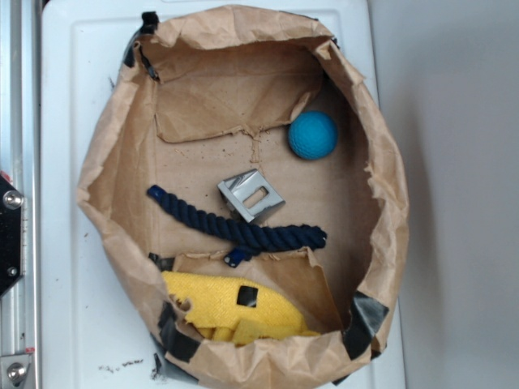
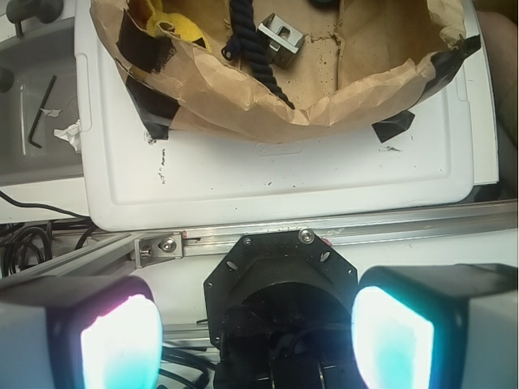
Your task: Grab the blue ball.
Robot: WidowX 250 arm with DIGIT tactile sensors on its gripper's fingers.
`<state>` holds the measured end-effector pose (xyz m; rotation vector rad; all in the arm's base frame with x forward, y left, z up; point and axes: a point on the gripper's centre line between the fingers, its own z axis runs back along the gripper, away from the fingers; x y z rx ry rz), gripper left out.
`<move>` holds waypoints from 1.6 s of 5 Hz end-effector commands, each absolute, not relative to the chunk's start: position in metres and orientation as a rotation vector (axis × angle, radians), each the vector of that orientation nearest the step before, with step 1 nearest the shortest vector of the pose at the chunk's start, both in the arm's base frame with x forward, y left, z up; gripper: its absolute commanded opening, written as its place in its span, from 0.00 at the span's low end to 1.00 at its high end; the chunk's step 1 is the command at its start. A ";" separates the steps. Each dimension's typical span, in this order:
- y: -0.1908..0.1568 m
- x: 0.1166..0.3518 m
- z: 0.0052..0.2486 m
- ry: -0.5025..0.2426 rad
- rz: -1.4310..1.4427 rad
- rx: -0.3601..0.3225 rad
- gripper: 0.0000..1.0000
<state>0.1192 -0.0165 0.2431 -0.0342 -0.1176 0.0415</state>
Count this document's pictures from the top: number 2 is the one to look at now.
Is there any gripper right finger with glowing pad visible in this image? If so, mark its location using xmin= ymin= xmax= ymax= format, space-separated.
xmin=351 ymin=263 xmax=518 ymax=388

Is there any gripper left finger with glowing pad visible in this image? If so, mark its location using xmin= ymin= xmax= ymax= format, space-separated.
xmin=1 ymin=275 xmax=163 ymax=388

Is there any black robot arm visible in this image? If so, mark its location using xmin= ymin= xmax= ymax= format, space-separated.
xmin=1 ymin=232 xmax=518 ymax=388

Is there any grey plastic bin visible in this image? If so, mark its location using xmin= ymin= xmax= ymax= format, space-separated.
xmin=1 ymin=1 xmax=83 ymax=186

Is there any crumpled white paper scrap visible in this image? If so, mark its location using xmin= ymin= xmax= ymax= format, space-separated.
xmin=54 ymin=120 xmax=82 ymax=154

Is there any black hex key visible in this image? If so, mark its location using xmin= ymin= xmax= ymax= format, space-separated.
xmin=28 ymin=75 xmax=57 ymax=148

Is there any brown paper bag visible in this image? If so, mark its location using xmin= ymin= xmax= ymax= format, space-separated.
xmin=90 ymin=1 xmax=481 ymax=143

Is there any yellow sponge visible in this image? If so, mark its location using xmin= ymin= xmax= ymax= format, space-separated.
xmin=128 ymin=0 xmax=213 ymax=82

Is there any aluminium extrusion rail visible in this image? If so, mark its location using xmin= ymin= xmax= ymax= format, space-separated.
xmin=1 ymin=199 xmax=518 ymax=280

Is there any black cables bundle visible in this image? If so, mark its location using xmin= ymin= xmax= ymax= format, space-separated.
xmin=0 ymin=190 xmax=98 ymax=280

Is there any dark blue rope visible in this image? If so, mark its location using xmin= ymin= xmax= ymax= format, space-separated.
xmin=221 ymin=0 xmax=296 ymax=109

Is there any silver metal bracket block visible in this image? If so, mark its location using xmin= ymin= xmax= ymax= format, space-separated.
xmin=257 ymin=13 xmax=305 ymax=69

